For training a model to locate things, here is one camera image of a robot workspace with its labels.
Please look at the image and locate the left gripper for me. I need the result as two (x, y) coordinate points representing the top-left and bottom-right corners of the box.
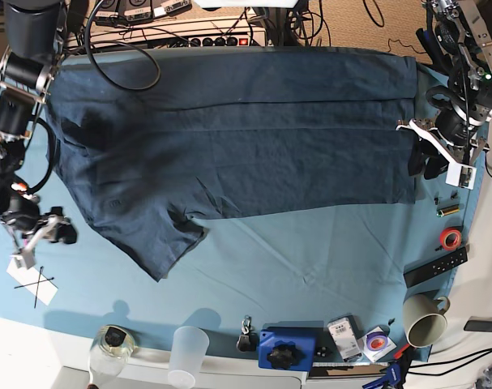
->
(396, 107), (489, 180)

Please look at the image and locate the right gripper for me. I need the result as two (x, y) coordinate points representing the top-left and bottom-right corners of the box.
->
(0, 196), (78, 254)

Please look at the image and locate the dark blue T-shirt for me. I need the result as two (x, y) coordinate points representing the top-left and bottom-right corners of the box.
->
(46, 50), (418, 280)

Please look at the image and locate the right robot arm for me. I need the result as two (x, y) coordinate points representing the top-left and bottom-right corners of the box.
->
(0, 1), (76, 268)

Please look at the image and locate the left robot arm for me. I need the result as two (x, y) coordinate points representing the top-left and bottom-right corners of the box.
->
(398, 1), (492, 190)

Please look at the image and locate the gold AA battery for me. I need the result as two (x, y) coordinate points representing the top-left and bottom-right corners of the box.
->
(436, 204), (460, 218)

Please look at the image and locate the white paper card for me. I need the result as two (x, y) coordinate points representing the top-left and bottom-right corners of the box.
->
(6, 262), (58, 306)

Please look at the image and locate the red tape roll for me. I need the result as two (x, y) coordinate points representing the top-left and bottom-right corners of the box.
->
(439, 227), (463, 251)

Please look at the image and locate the black remote control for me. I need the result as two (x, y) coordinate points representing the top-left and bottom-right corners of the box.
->
(404, 246), (468, 289)

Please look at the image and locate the light blue table cloth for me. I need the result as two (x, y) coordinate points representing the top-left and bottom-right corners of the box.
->
(0, 49), (480, 357)

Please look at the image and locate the glass jar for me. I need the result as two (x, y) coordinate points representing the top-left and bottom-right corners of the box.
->
(88, 325), (136, 378)

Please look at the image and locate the beige ceramic mug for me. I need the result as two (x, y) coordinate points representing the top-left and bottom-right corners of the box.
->
(403, 294), (451, 348)

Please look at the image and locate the clear plastic cup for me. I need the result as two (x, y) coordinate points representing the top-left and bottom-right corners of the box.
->
(167, 326), (210, 388)

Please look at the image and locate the white labelled box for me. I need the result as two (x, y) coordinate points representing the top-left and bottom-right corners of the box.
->
(327, 317), (362, 362)

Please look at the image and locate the purple tape pack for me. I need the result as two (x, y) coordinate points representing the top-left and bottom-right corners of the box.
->
(357, 327), (396, 362)

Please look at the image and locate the power strip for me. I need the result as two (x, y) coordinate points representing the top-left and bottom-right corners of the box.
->
(164, 34), (271, 49)

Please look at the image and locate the blue clamp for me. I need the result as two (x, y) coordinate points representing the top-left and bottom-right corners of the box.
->
(362, 344), (416, 389)

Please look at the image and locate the black key fob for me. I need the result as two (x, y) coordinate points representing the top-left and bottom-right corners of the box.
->
(236, 315), (258, 353)

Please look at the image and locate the blue plastic box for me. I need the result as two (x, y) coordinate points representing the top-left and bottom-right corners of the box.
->
(258, 327), (317, 372)

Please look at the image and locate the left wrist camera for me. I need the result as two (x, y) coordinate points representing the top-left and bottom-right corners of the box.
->
(446, 162), (477, 190)

